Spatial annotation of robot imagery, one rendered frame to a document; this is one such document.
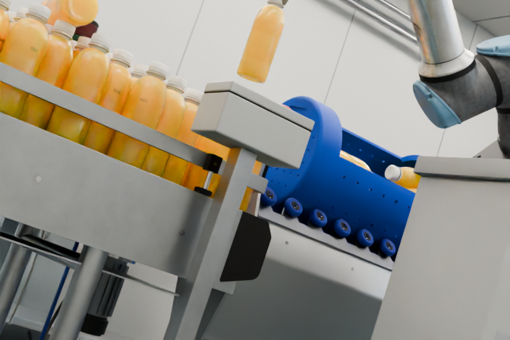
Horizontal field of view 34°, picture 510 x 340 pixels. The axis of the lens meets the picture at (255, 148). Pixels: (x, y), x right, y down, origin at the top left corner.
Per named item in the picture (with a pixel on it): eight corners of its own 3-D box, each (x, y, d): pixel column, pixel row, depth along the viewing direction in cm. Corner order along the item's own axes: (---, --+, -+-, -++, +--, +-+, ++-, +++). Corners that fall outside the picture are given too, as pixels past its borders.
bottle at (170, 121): (133, 167, 163) (165, 79, 166) (122, 167, 170) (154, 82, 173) (165, 180, 166) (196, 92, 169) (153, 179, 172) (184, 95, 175)
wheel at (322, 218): (330, 216, 195) (325, 221, 197) (316, 203, 195) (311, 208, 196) (325, 227, 192) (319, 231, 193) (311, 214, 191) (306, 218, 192)
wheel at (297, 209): (306, 206, 192) (300, 210, 193) (292, 193, 191) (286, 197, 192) (300, 217, 188) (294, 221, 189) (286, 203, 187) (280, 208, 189)
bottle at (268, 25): (257, 76, 193) (283, 0, 194) (231, 70, 196) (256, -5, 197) (269, 84, 199) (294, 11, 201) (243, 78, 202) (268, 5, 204)
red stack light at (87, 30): (96, 42, 209) (102, 28, 210) (73, 31, 206) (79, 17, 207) (87, 44, 215) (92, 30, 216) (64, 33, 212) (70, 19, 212)
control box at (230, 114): (299, 169, 162) (316, 120, 163) (215, 130, 152) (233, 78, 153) (271, 167, 170) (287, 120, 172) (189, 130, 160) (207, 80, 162)
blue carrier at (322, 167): (533, 319, 231) (571, 223, 233) (289, 218, 187) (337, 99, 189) (461, 290, 255) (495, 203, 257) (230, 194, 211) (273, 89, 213)
